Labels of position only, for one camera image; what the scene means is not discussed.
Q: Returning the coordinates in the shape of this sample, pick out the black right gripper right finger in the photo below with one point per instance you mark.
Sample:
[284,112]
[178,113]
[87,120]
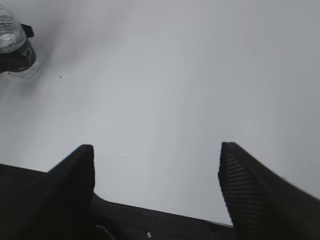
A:
[261,204]

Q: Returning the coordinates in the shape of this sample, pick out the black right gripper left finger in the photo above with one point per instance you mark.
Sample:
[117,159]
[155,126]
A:
[64,212]

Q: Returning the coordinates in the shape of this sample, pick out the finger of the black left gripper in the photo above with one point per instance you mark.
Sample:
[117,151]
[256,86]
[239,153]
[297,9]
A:
[20,59]

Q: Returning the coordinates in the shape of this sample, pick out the clear water bottle green label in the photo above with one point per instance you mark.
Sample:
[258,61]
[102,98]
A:
[12,36]

